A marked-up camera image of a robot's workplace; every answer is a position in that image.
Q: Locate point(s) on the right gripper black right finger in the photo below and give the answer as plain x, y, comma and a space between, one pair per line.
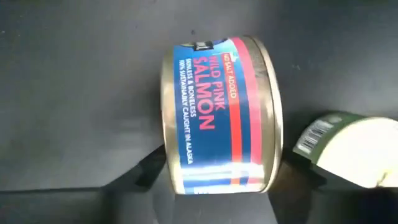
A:
342, 207

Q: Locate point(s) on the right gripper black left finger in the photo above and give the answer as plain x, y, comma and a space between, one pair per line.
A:
77, 207

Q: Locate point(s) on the green tuna can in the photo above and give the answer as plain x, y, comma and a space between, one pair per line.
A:
351, 149

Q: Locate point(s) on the blue pink salmon can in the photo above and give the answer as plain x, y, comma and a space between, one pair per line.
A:
214, 124

